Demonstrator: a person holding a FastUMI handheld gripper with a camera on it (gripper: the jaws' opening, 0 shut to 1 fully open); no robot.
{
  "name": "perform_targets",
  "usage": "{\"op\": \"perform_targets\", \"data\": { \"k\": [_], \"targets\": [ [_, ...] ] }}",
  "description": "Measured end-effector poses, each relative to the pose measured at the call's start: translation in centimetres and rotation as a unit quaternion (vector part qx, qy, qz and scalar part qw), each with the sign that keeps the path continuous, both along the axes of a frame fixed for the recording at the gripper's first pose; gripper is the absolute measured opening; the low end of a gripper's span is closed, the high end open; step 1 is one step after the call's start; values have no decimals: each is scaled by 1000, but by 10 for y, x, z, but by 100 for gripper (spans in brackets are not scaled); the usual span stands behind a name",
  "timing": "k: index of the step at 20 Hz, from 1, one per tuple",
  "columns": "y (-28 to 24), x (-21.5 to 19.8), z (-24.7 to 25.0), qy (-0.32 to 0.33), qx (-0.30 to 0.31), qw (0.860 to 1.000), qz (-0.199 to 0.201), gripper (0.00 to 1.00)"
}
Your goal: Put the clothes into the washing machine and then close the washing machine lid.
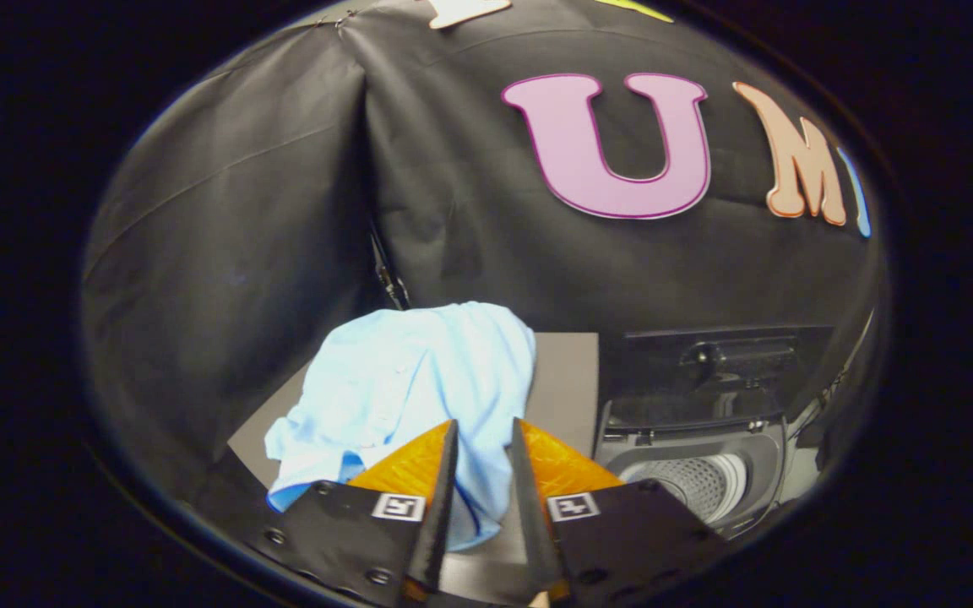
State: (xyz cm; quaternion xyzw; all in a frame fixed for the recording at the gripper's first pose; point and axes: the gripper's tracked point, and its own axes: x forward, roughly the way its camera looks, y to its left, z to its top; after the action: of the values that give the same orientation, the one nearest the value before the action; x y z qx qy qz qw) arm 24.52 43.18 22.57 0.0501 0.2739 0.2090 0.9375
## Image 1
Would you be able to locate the black backdrop stand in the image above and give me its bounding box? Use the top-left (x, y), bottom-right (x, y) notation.
top-left (368, 224), bottom-right (411, 312)

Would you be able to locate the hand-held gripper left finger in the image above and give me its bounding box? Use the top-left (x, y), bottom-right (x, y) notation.
top-left (246, 420), bottom-right (460, 607)

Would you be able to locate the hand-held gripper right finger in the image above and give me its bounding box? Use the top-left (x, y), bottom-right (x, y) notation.
top-left (507, 418), bottom-right (728, 607)

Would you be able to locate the black backdrop cloth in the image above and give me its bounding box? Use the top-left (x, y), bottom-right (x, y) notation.
top-left (81, 0), bottom-right (886, 508)

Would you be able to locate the grey washing machine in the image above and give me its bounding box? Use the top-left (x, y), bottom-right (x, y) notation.
top-left (592, 397), bottom-right (825, 541)

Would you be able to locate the dark cabinet with beige door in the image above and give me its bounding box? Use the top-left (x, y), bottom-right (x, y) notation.
top-left (227, 332), bottom-right (600, 607)

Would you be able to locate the light blue shirt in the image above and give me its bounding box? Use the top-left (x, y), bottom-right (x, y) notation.
top-left (264, 301), bottom-right (537, 551)

